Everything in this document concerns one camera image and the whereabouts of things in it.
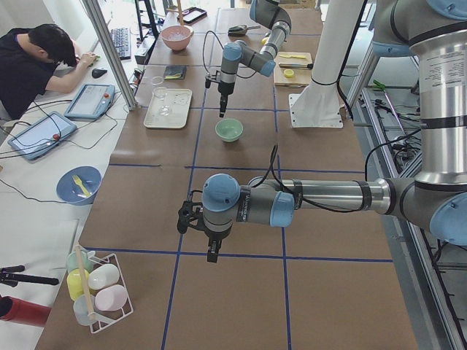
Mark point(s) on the black keyboard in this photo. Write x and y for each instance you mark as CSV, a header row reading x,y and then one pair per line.
x,y
121,41

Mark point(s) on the white plastic cup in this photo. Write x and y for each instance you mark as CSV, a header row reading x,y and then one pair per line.
x,y
104,276

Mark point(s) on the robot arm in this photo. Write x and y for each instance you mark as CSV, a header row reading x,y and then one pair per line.
x,y
270,15
434,200

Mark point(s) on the white wire cup rack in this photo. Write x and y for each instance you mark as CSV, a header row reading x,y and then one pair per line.
x,y
105,319

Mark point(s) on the metal ice scoop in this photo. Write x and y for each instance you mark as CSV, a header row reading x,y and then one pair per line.
x,y
241,30

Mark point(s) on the aluminium frame post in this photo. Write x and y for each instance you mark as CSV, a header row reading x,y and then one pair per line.
x,y
97,19

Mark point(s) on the person in black shirt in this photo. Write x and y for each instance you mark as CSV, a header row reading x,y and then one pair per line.
x,y
37,60

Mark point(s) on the black computer mouse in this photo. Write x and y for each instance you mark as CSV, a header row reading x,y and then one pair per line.
x,y
98,72

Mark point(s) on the yellow plastic knife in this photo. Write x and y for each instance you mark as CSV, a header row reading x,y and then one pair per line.
x,y
303,57

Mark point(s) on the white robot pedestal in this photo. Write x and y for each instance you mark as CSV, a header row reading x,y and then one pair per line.
x,y
318,104

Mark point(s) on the yellow plastic cup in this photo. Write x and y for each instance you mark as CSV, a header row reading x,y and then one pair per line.
x,y
74,284

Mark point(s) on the half lemon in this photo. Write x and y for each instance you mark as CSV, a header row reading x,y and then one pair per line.
x,y
289,73

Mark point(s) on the wooden cutting board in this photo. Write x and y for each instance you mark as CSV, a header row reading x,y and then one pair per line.
x,y
302,76

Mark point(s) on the green plastic cup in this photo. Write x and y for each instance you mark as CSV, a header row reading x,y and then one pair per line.
x,y
72,260

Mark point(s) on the yellow plastic fork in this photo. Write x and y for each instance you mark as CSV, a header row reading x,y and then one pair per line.
x,y
77,180

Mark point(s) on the clear plastic cup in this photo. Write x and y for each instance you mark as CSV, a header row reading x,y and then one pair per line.
x,y
80,309

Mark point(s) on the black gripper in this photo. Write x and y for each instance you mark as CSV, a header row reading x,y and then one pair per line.
x,y
223,89
214,238

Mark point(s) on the cream serving tray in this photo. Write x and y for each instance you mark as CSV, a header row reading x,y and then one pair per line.
x,y
179,101

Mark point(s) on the mint green bowl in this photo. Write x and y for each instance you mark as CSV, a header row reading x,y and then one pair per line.
x,y
229,129

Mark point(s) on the pink bowl with ice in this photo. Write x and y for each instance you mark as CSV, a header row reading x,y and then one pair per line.
x,y
177,38

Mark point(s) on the wooden rack handle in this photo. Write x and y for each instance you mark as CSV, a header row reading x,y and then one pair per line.
x,y
91,312

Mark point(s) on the small glass dish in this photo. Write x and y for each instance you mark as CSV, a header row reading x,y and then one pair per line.
x,y
157,81

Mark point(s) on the dark sponge pad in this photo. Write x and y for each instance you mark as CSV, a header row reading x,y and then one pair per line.
x,y
175,72

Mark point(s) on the red cylinder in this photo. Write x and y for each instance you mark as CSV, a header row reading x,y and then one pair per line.
x,y
23,312

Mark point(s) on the teach pendant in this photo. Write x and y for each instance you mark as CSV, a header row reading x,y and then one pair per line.
x,y
91,102
40,137

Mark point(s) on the pink plastic cup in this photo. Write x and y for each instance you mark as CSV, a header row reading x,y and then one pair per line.
x,y
111,298

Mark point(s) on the near teach pendant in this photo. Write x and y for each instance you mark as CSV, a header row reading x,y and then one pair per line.
x,y
40,137

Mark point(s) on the blue bowl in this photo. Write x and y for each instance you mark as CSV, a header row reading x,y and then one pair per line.
x,y
70,193

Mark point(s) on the black handled knife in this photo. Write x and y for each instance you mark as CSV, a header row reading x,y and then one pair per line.
x,y
307,66

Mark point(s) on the clear wine glass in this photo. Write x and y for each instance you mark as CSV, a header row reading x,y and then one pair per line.
x,y
160,94

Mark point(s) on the far teach pendant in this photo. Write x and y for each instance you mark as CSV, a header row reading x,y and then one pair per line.
x,y
91,102

